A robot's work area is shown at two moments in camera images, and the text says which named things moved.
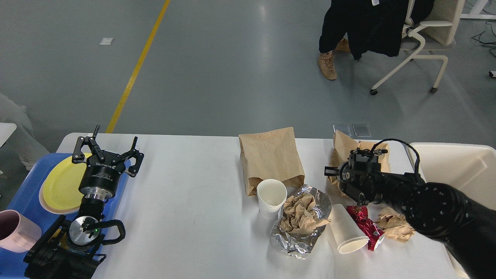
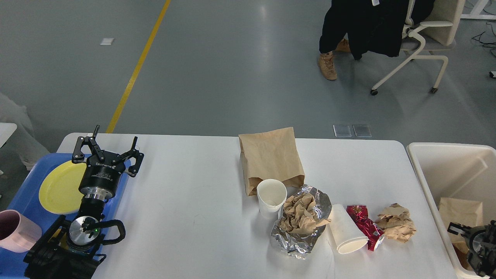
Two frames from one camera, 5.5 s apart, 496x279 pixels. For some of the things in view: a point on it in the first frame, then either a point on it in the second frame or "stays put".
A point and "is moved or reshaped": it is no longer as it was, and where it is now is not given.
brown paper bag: [272, 154] stays put
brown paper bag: [342, 146] is moved or reshaped
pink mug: [18, 233] stays put
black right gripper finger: [331, 171] -> [457, 228]
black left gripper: [100, 180] stays put
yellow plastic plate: [61, 192] stays put
